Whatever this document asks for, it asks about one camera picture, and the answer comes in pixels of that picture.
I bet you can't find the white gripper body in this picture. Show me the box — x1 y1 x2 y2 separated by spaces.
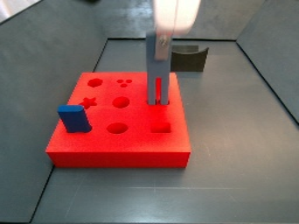
153 0 201 36

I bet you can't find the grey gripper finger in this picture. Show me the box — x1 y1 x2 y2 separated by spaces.
153 34 172 60

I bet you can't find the red shape-sorting board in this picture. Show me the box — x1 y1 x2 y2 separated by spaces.
45 72 192 168

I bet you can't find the black curved holder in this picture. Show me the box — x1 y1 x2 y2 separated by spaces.
171 45 209 72

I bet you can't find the light blue double-square peg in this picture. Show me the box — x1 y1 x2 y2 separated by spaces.
145 32 171 105

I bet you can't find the dark blue block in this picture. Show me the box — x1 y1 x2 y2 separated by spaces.
57 105 92 133

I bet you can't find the tall red block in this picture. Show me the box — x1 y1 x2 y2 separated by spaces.
155 77 161 104

